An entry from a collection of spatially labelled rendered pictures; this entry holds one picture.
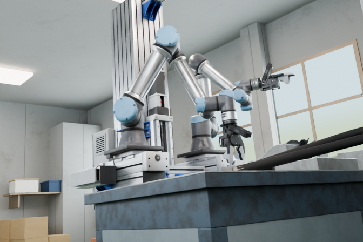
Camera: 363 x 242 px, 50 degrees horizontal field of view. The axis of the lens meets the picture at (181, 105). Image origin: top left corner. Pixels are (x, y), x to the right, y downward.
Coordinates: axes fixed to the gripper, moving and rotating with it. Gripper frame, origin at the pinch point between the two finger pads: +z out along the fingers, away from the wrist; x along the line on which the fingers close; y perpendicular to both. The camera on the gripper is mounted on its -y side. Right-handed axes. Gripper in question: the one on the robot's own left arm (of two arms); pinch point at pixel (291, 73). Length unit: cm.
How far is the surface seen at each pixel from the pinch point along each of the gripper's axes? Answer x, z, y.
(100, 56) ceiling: -269, -303, -128
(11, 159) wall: -352, -584, 3
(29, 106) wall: -398, -569, -104
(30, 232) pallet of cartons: -258, -458, 127
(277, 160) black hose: 122, 3, 46
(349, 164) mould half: 77, 22, 52
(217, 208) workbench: 151, -8, 54
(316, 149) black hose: 116, 14, 44
